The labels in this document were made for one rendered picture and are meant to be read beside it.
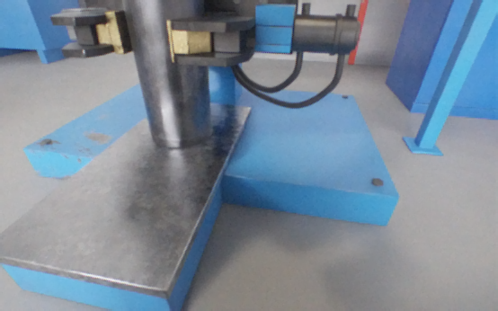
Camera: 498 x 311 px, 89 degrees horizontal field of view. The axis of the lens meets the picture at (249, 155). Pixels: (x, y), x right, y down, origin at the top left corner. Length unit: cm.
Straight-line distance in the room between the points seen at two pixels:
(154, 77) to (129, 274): 50
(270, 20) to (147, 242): 64
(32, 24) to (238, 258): 268
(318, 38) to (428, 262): 67
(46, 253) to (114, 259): 14
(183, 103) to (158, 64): 13
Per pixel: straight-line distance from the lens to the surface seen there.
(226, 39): 70
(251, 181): 77
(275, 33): 80
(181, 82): 78
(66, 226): 70
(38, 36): 300
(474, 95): 190
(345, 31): 83
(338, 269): 74
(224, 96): 126
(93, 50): 83
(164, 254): 56
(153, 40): 76
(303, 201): 80
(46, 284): 75
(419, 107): 180
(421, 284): 80
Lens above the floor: 59
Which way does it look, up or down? 33 degrees down
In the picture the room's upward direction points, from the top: 1 degrees clockwise
